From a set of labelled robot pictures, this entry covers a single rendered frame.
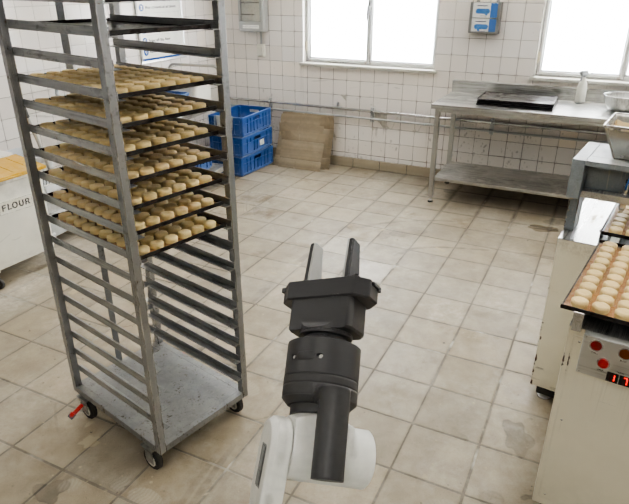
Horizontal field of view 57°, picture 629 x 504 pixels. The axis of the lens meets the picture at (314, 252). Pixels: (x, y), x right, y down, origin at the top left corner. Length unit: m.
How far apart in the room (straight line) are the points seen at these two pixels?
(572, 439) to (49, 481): 1.98
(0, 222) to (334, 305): 3.57
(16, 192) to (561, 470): 3.42
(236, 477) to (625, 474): 1.41
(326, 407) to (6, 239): 3.69
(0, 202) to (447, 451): 3.00
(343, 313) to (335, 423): 0.13
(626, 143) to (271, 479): 2.13
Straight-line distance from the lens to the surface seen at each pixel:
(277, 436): 0.64
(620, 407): 2.11
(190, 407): 2.65
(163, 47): 2.36
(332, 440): 0.62
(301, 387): 0.66
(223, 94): 2.14
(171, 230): 2.24
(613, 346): 1.97
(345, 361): 0.67
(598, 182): 2.63
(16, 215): 4.20
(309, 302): 0.71
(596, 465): 2.27
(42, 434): 2.94
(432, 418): 2.82
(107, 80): 1.86
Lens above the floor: 1.81
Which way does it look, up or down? 25 degrees down
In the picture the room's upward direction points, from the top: straight up
